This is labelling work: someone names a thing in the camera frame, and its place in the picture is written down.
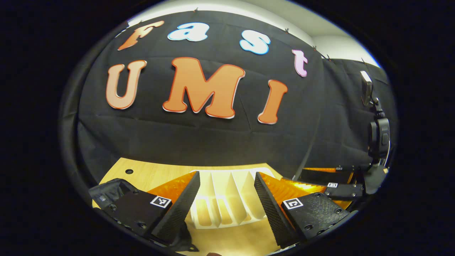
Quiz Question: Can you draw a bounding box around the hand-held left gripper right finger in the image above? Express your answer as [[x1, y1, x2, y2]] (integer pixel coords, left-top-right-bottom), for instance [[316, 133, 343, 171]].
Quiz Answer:
[[253, 171, 352, 249]]

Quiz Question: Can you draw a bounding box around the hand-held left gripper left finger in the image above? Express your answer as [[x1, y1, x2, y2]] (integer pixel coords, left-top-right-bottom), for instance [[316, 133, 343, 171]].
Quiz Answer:
[[104, 171, 202, 246]]

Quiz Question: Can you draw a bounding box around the white bookshelf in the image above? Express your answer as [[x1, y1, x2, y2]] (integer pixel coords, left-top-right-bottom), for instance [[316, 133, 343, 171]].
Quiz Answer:
[[188, 169, 276, 228]]

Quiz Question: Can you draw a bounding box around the black schoolbag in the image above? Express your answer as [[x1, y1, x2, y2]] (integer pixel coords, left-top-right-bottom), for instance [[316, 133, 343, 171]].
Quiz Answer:
[[88, 178, 199, 253]]

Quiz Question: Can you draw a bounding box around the black backdrop cloth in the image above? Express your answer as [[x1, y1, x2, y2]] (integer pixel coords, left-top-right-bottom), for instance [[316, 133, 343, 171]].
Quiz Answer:
[[60, 11, 397, 199]]

